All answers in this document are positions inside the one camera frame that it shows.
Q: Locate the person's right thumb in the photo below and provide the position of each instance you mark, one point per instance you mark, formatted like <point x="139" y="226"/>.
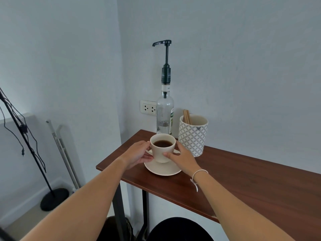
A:
<point x="171" y="156"/>

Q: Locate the black metal table legs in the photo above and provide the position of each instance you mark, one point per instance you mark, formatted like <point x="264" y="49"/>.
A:
<point x="119" y="208"/>

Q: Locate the person's right hand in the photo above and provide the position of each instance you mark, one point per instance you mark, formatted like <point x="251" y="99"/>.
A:
<point x="184" y="160"/>

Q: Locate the black pump dispenser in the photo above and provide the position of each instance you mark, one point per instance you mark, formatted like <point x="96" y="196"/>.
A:
<point x="166" y="70"/>

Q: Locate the black stand with round base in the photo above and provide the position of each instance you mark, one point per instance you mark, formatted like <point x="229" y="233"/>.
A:
<point x="54" y="199"/>

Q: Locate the person's left hand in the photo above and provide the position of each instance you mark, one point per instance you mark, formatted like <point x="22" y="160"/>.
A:
<point x="136" y="154"/>

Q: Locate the person's right forearm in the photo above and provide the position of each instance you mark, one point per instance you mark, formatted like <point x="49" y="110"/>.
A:
<point x="233" y="208"/>

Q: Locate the person's left forearm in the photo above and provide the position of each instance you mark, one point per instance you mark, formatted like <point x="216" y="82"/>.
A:
<point x="85" y="198"/>

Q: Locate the dark olive bag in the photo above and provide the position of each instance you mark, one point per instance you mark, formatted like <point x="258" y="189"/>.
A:
<point x="111" y="229"/>

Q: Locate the dark coffee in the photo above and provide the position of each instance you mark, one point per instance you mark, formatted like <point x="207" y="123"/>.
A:
<point x="163" y="143"/>

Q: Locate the person's left thumb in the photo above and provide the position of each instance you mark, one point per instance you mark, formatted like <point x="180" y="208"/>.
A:
<point x="148" y="158"/>

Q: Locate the grey patterned ceramic holder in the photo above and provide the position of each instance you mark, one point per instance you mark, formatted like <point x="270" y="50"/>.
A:
<point x="192" y="139"/>

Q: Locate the white saucer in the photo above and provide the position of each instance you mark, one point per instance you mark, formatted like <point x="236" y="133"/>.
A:
<point x="163" y="170"/>

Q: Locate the bundle of wooden stir sticks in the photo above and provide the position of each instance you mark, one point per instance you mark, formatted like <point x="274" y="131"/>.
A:
<point x="187" y="117"/>

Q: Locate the white coffee cup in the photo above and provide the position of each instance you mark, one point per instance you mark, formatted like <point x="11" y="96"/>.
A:
<point x="161" y="154"/>

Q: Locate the white wall socket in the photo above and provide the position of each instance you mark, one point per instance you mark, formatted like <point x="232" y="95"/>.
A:
<point x="149" y="107"/>

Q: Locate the white folded metal rack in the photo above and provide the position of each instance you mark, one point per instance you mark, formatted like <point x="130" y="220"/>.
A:
<point x="64" y="153"/>

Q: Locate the clear glass bottle green label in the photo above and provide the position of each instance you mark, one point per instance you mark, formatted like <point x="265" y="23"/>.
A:
<point x="164" y="115"/>

